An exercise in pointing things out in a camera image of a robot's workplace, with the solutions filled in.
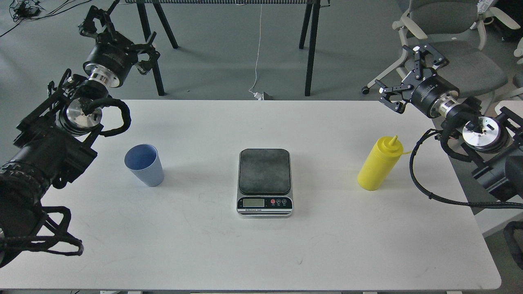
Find blue ribbed plastic cup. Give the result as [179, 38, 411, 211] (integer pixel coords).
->
[124, 144, 165, 187]

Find yellow squeeze bottle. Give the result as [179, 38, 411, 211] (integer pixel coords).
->
[357, 135, 411, 191]

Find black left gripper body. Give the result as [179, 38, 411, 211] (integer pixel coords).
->
[83, 42, 136, 88]

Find white hanging cable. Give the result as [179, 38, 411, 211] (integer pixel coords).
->
[248, 0, 263, 95]

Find black floor cables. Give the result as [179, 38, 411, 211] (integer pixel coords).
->
[0, 0, 92, 38]

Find black metal table legs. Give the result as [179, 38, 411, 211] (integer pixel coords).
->
[124, 0, 322, 97]

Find white power plug adapter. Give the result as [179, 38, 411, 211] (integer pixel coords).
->
[253, 92, 273, 101]

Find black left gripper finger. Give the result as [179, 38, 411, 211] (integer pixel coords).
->
[78, 6, 121, 44]
[130, 32, 160, 75]

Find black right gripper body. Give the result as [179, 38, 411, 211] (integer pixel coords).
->
[411, 73, 460, 118]

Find grey office chair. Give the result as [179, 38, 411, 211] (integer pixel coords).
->
[361, 0, 521, 139]

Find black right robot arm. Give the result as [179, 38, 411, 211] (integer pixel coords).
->
[374, 43, 523, 209]

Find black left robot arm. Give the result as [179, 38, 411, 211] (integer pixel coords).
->
[0, 0, 159, 266]

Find digital kitchen scale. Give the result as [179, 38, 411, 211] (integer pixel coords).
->
[236, 149, 295, 218]

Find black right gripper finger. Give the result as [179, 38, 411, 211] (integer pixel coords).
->
[403, 43, 449, 84]
[375, 79, 414, 114]

